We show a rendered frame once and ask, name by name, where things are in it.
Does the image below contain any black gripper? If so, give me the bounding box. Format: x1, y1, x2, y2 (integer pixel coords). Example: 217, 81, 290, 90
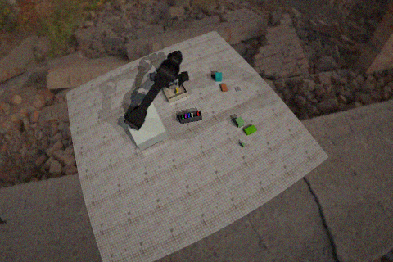
174, 71, 189, 87

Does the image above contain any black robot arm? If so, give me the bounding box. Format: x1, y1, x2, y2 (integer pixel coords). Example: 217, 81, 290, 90
124, 51, 183, 131

